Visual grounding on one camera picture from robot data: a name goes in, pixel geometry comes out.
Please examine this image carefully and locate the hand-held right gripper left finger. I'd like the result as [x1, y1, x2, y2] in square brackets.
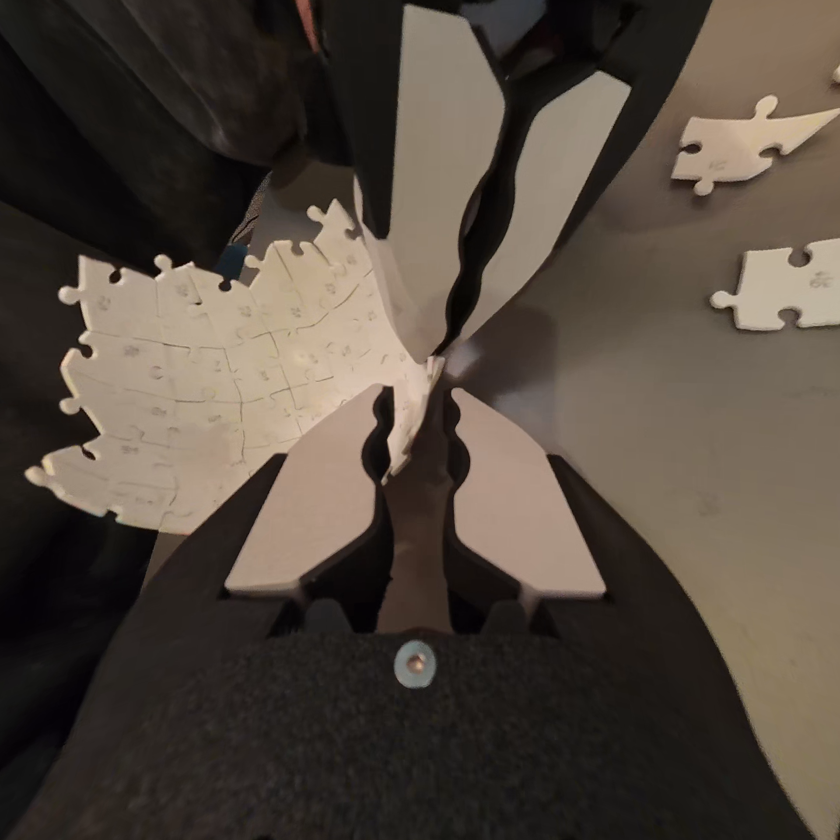
[224, 384, 395, 599]

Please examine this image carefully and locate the person's left forearm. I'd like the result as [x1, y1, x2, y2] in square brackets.
[0, 0, 332, 263]

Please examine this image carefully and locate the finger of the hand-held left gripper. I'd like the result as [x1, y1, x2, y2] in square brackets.
[354, 5, 508, 361]
[451, 71, 632, 350]

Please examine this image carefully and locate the partly built colourful puzzle ball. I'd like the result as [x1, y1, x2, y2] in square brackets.
[25, 199, 448, 536]

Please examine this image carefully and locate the group of white puzzle pieces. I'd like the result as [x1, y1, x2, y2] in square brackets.
[671, 62, 840, 332]

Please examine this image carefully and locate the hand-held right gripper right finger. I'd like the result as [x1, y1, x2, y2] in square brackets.
[445, 387, 608, 599]

